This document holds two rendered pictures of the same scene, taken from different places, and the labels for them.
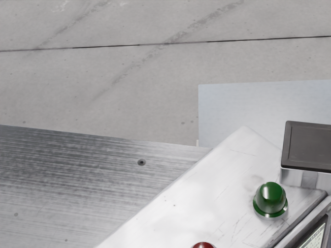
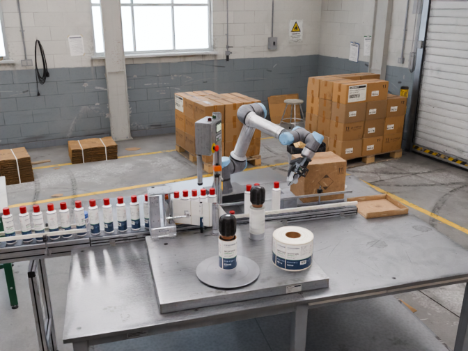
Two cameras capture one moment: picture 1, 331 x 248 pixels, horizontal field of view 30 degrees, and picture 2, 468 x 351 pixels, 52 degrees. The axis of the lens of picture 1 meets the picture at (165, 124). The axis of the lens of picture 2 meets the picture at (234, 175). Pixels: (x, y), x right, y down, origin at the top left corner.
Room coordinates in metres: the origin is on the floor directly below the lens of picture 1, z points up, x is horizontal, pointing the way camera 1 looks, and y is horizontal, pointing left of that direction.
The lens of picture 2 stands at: (-2.10, 1.35, 2.10)
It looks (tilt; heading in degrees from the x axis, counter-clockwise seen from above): 19 degrees down; 327
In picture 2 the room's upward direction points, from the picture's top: straight up
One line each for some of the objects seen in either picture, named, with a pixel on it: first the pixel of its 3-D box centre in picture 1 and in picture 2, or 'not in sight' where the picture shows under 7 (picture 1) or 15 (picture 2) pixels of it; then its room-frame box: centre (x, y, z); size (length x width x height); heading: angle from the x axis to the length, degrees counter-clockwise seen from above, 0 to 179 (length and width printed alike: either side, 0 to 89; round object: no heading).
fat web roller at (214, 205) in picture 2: not in sight; (215, 219); (0.00, 0.09, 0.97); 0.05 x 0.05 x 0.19
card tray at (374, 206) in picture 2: not in sight; (377, 205); (-0.18, -1.05, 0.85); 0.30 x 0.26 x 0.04; 72
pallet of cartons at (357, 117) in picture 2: not in sight; (354, 118); (2.58, -3.80, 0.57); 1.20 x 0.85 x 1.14; 85
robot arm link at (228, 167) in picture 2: not in sight; (222, 167); (0.55, -0.31, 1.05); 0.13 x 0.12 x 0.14; 104
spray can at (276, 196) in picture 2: not in sight; (276, 198); (0.04, -0.38, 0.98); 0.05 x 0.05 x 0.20
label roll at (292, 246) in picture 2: not in sight; (292, 248); (-0.47, -0.08, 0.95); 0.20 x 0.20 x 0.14
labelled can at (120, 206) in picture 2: not in sight; (121, 214); (0.33, 0.50, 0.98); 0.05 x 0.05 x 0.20
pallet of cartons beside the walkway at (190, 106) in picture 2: not in sight; (216, 127); (3.62, -2.13, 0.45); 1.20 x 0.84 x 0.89; 174
